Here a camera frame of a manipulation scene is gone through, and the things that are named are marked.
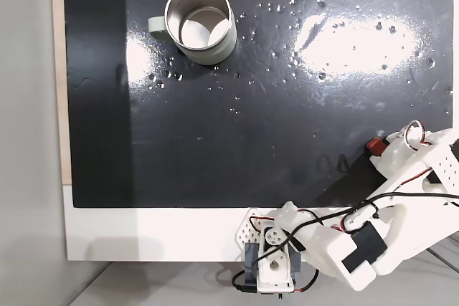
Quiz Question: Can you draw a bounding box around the steel cup with pale handle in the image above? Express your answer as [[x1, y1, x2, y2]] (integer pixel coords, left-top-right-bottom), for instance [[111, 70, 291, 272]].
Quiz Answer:
[[147, 0, 238, 66]]

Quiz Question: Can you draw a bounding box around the black glossy mat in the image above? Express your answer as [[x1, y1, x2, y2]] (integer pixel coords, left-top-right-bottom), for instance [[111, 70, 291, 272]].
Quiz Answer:
[[62, 0, 455, 210]]

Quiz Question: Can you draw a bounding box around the red cube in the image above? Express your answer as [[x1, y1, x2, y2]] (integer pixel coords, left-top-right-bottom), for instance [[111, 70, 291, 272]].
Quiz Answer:
[[364, 136, 389, 157]]

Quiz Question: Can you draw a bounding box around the black power cable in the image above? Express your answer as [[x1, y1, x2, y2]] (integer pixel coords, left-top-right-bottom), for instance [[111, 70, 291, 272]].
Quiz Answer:
[[231, 266, 321, 295]]

